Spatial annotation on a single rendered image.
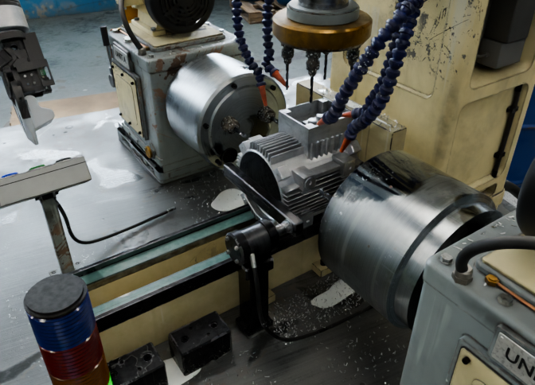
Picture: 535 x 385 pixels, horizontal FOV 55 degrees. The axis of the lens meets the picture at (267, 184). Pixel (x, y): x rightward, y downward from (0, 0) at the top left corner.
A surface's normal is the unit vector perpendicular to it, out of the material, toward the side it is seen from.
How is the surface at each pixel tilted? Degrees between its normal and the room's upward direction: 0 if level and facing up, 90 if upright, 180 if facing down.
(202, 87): 39
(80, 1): 90
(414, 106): 90
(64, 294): 0
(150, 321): 90
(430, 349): 90
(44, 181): 57
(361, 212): 51
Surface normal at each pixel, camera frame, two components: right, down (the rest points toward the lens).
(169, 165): 0.56, 0.45
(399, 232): -0.60, -0.35
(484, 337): -0.83, 0.30
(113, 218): 0.00, -0.84
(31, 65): 0.47, -0.08
